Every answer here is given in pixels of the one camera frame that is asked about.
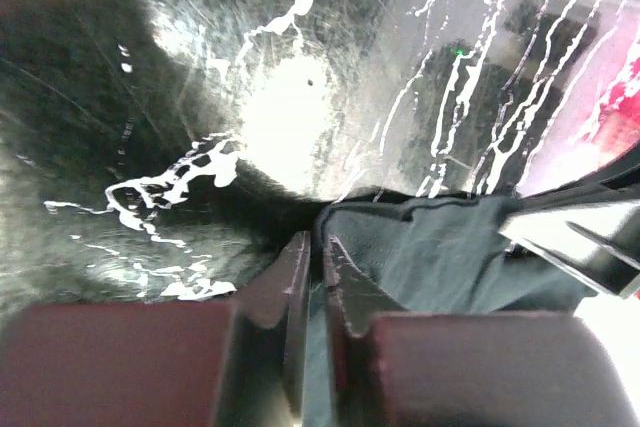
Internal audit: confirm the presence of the crumpled pink t-shirt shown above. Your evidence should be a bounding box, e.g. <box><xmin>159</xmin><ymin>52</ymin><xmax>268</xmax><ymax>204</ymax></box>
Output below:
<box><xmin>574</xmin><ymin>36</ymin><xmax>640</xmax><ymax>158</ymax></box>

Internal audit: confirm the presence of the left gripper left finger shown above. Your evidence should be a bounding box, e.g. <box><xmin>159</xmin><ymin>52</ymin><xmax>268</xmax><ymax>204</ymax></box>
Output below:
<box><xmin>1</xmin><ymin>232</ymin><xmax>311</xmax><ymax>426</ymax></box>

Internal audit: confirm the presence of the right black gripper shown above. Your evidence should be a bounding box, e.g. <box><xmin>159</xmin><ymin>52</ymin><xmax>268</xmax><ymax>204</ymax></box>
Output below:
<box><xmin>500</xmin><ymin>154</ymin><xmax>639</xmax><ymax>299</ymax></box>

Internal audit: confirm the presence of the black t-shirt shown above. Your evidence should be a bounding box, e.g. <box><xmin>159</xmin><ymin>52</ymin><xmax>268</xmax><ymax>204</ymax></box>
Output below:
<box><xmin>303</xmin><ymin>196</ymin><xmax>589</xmax><ymax>426</ymax></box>

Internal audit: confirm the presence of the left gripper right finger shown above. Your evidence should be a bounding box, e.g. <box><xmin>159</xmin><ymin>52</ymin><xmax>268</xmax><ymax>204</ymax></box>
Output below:
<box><xmin>323</xmin><ymin>237</ymin><xmax>639</xmax><ymax>426</ymax></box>

